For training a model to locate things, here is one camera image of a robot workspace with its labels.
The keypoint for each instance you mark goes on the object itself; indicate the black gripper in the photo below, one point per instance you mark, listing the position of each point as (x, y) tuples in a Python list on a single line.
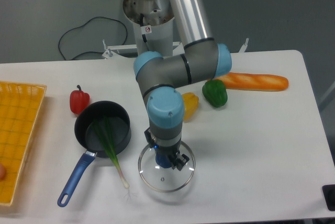
[(168, 148)]

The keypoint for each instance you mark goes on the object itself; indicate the glass pot lid blue knob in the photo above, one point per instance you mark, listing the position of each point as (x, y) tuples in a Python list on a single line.
[(157, 175)]

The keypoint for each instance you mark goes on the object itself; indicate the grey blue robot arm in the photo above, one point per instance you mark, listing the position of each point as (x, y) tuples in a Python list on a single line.
[(175, 48)]

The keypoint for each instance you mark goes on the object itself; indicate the yellow bell pepper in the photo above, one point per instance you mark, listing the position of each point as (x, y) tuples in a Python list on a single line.
[(191, 102)]

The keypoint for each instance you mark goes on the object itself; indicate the green onion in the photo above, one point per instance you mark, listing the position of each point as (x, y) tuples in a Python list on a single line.
[(105, 136)]

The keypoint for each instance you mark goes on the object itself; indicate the green bell pepper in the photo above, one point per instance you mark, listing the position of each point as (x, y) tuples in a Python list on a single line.
[(214, 91)]

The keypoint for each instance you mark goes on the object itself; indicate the red bell pepper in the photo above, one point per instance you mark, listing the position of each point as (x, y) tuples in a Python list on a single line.
[(79, 100)]

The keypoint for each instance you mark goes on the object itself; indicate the orange baguette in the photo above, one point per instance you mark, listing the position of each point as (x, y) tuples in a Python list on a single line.
[(254, 82)]

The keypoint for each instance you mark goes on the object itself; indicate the yellow wicker basket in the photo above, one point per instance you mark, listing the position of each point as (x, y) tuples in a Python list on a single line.
[(20, 106)]

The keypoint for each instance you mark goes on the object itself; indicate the black device at table edge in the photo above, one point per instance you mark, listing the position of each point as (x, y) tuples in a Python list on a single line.
[(329, 195)]

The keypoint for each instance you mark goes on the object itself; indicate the black pot blue handle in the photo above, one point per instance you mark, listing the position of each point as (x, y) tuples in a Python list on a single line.
[(120, 124)]

